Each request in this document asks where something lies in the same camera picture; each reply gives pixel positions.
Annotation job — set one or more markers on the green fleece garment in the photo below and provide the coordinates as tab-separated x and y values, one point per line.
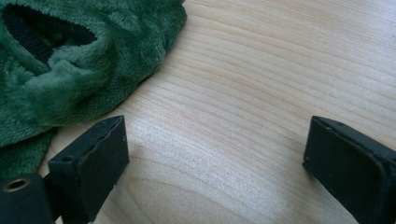
77	71

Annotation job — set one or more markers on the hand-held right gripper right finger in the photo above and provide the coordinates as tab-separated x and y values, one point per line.
348	161

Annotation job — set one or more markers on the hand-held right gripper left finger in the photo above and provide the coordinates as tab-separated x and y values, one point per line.
90	168

